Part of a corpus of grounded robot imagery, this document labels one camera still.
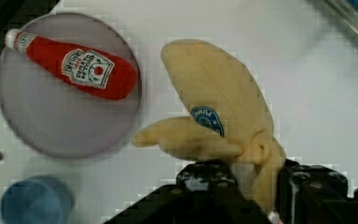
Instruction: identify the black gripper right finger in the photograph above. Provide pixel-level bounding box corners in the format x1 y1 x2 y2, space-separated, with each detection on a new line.
275 160 358 224

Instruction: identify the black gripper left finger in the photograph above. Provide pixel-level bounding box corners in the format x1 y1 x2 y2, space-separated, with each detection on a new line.
105 160 270 224

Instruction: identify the yellow plush banana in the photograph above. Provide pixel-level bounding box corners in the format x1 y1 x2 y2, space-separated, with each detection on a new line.
131 39 286 214

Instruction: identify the red plush ketchup bottle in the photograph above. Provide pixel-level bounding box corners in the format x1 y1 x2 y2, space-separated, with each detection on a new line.
5 29 137 100

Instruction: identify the blue small bowl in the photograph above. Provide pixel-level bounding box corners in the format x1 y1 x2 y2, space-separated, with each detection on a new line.
0 175 74 224

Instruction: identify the pink round plate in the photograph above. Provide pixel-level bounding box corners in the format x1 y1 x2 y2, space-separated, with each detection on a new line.
0 12 142 159

